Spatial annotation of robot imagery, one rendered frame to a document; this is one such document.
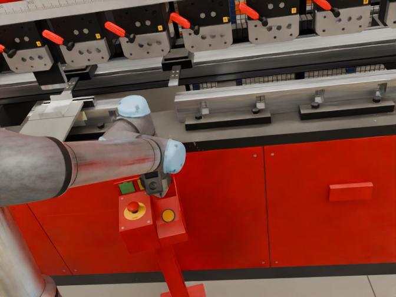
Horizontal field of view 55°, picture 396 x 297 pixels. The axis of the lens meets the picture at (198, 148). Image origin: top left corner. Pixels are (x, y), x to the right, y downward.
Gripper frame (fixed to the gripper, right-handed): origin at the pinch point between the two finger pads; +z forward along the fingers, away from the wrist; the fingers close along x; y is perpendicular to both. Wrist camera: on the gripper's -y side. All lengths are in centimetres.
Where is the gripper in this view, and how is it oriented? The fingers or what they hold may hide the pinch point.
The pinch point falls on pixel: (161, 195)
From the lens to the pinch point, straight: 119.0
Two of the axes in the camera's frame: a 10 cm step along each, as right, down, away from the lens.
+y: -1.8, -6.7, 7.2
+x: -9.7, 2.3, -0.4
